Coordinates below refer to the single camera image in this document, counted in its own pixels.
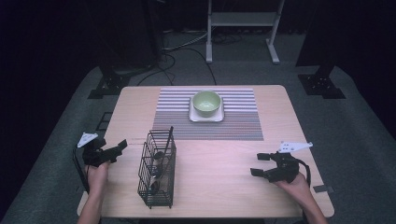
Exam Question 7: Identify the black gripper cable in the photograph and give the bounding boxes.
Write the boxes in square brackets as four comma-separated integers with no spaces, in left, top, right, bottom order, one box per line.
[72,147,92,194]
[294,158,313,189]

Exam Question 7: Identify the grey floor cable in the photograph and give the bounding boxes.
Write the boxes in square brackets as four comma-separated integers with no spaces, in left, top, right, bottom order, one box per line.
[161,31,209,53]

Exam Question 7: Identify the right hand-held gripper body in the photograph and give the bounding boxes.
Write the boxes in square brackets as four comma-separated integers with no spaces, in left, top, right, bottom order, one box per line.
[263,141,314,184]

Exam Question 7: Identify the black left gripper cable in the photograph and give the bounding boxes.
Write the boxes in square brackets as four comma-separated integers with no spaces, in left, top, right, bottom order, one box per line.
[72,147,92,194]

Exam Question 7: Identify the black stand base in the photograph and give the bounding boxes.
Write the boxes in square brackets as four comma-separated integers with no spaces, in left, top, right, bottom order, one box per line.
[87,63,133,100]
[297,62,347,100]

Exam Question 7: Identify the black floor cable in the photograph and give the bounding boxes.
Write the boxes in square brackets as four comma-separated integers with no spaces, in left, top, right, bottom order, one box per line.
[135,47,218,87]

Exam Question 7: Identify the white metal stand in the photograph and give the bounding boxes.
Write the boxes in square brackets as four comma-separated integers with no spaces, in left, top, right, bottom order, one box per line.
[205,0,287,65]

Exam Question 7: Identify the person's left hand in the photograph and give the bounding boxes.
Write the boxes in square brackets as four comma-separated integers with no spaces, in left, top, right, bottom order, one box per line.
[84,161,111,200]

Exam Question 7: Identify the black wire basket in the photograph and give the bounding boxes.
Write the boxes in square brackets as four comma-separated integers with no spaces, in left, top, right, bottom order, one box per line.
[136,125,177,210]

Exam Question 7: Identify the white square plate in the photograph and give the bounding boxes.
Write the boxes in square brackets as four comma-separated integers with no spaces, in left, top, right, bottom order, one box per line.
[188,95,225,123]

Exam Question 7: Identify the person's right hand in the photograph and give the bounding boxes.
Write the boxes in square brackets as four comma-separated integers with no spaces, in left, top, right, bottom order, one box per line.
[273,172,313,207]

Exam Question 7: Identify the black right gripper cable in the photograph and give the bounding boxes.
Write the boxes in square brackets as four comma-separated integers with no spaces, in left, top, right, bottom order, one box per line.
[294,158,313,189]

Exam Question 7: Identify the light green bowl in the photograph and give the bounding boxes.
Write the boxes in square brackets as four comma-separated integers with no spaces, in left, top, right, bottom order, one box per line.
[191,90,223,119]

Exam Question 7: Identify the striped placemat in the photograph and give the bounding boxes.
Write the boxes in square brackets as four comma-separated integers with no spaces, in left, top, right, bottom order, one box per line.
[151,87,264,142]

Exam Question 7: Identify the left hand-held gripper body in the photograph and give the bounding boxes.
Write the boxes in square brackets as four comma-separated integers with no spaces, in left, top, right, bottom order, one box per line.
[77,133,120,168]

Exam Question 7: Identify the dark wooden-handled spoon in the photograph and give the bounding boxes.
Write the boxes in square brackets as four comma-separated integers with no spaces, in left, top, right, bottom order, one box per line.
[148,167,163,192]
[151,150,165,171]

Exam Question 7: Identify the grey tape strip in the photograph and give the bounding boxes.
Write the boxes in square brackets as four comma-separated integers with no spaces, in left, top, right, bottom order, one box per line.
[312,184,334,194]

